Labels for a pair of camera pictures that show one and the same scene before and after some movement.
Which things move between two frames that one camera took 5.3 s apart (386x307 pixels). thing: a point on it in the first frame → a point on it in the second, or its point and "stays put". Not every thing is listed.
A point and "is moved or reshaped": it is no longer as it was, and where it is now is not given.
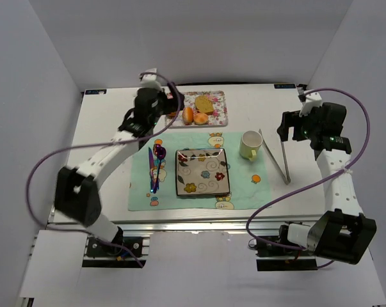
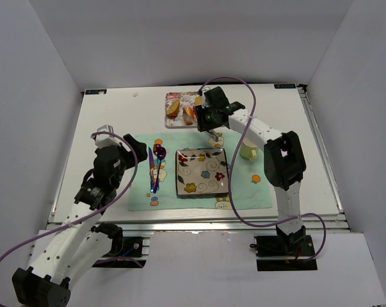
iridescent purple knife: (152, 172) stays put
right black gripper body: (287, 123) → (205, 120)
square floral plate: (201, 172) stays put
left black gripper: (172, 103) → (128, 151)
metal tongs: (286, 178) is moved or reshaped
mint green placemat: (249, 181) stays put
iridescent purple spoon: (160, 151) stays put
